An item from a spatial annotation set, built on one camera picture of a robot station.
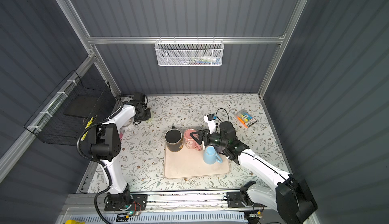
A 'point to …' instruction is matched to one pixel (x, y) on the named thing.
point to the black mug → (173, 139)
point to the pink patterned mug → (190, 142)
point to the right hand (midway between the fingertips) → (196, 135)
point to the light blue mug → (209, 156)
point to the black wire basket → (75, 106)
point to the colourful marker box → (244, 119)
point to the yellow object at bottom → (71, 221)
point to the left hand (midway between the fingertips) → (146, 116)
